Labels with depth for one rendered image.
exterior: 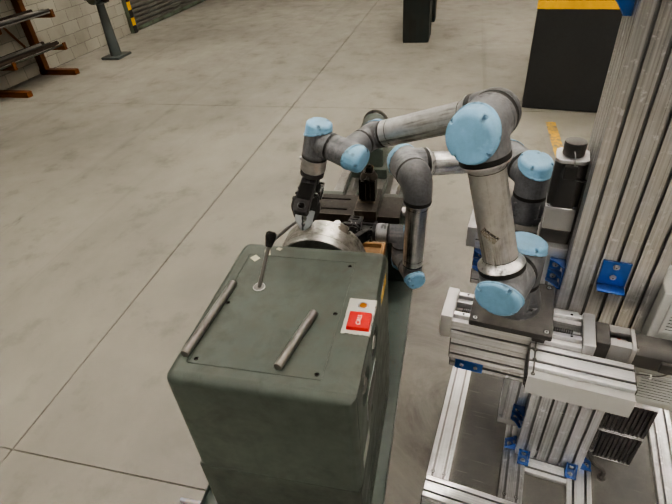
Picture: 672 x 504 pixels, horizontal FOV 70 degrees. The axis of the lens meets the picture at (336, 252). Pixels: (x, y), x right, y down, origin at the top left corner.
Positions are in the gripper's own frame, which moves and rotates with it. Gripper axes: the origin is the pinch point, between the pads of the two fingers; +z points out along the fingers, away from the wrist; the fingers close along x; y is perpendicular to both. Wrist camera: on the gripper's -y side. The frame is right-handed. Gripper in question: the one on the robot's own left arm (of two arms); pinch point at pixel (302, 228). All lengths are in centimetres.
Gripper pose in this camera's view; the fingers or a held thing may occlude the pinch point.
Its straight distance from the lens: 153.2
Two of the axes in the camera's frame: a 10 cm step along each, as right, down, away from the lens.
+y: 2.1, -6.0, 7.7
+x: -9.6, -2.5, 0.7
